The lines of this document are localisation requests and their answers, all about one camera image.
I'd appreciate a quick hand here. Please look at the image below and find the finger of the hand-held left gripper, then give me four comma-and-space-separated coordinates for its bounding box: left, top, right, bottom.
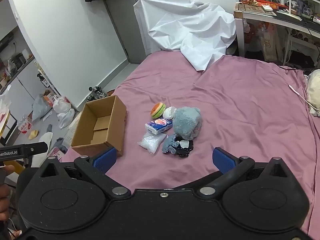
21, 142, 48, 159

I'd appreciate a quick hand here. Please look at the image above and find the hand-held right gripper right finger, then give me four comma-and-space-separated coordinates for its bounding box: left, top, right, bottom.
197, 147, 292, 200

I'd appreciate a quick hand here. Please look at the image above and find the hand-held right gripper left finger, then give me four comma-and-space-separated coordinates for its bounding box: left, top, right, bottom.
37, 147, 132, 200

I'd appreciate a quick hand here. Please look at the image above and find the black white patterned cloth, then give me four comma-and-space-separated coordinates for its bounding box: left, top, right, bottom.
174, 137, 194, 158

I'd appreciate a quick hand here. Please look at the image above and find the brown cardboard box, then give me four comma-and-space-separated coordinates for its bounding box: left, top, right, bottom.
71, 95, 127, 157

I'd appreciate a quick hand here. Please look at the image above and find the clear bag of white filling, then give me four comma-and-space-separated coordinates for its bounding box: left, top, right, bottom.
137, 132, 167, 155

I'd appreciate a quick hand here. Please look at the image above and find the grey plush toy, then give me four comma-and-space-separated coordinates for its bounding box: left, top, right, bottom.
172, 107, 202, 141

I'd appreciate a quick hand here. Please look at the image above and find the blue knitted cloth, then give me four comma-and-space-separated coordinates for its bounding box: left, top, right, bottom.
162, 134, 180, 154

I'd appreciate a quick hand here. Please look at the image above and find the blue tissue pack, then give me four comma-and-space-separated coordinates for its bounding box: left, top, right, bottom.
145, 118, 173, 135

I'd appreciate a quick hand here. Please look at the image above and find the burger squishy toy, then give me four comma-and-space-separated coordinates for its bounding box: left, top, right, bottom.
151, 103, 166, 119

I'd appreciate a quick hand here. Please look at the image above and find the person's left hand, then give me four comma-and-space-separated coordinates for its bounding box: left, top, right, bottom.
0, 165, 16, 221

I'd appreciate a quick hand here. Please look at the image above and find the white insole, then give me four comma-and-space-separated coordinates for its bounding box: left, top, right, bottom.
32, 132, 53, 167

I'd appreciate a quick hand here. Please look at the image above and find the round yellow-edged table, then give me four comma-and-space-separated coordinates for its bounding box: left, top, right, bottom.
0, 110, 12, 146

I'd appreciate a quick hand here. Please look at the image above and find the dark grey cloth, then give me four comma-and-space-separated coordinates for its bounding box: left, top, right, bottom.
54, 137, 69, 154

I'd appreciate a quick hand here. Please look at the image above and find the grey plastic bag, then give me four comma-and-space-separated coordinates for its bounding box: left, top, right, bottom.
32, 94, 53, 121

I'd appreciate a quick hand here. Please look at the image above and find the white red plastic bag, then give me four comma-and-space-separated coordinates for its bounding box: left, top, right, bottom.
0, 99, 12, 130

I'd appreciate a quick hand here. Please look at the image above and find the orange cardboard box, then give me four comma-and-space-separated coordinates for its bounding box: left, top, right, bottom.
43, 90, 58, 107

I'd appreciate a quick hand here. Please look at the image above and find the pink bed sheet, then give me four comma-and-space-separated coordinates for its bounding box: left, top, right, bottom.
61, 51, 320, 240

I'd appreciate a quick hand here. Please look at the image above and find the white kitchen cabinet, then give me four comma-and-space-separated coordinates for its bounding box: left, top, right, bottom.
0, 56, 57, 140

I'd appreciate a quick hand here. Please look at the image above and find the cream pillow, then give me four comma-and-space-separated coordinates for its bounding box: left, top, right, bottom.
306, 69, 320, 117

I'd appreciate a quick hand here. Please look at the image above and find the printed paper bag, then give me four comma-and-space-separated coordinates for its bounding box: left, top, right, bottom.
260, 25, 283, 62

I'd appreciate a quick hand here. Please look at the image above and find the grey door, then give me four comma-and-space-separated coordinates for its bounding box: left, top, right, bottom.
101, 0, 164, 64

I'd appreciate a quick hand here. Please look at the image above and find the white cover sheet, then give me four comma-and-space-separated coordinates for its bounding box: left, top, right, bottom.
133, 0, 237, 72

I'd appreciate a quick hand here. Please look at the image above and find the white desk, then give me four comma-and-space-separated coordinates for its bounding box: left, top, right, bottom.
234, 1, 320, 63

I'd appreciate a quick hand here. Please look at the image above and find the white cable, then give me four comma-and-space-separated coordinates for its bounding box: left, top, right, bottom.
289, 85, 320, 117

